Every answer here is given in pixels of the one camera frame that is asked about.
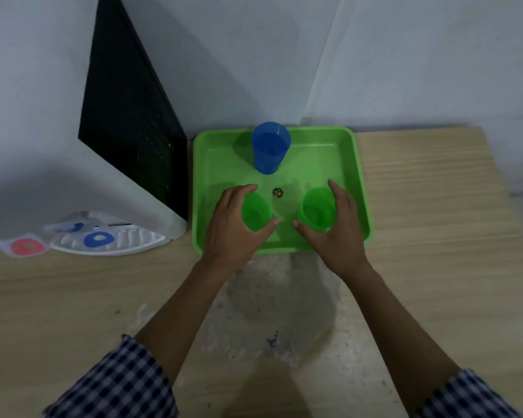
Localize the checkered shirt sleeve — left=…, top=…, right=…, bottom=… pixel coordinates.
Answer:
left=418, top=367, right=523, bottom=418
left=43, top=335, right=180, bottom=418

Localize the checkered right shirt sleeve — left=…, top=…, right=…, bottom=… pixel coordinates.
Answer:
left=418, top=367, right=523, bottom=418

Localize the person's right hand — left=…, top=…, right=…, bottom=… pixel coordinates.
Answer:
left=292, top=179, right=372, bottom=280

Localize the blue plastic cup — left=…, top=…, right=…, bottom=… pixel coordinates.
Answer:
left=251, top=122, right=292, bottom=175

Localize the person's left forearm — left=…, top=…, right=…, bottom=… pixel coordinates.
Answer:
left=133, top=257, right=253, bottom=388

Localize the white water dispenser black panel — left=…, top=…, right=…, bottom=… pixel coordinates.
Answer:
left=0, top=0, right=189, bottom=242

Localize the person's right forearm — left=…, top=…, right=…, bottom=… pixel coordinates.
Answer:
left=338, top=259, right=462, bottom=418

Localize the checkered left shirt sleeve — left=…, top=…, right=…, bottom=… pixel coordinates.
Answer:
left=43, top=335, right=180, bottom=418

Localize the green plastic tray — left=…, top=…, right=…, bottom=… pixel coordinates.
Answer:
left=193, top=126, right=372, bottom=256

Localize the white ribbed drip tray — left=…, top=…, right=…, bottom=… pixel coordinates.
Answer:
left=50, top=212, right=170, bottom=257

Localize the small green plastic cup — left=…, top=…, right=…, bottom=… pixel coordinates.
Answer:
left=241, top=192, right=273, bottom=232

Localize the person's left hand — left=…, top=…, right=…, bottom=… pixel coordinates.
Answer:
left=200, top=184, right=281, bottom=279

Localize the large green plastic cup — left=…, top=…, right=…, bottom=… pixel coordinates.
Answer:
left=297, top=187, right=337, bottom=233

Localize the blue dispenser tap lever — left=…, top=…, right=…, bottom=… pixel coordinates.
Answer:
left=54, top=221, right=88, bottom=235

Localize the blue ring dispenser tap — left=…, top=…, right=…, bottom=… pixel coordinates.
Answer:
left=82, top=230, right=117, bottom=249

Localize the pink ring dispenser tap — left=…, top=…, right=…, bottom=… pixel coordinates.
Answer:
left=0, top=232, right=50, bottom=258

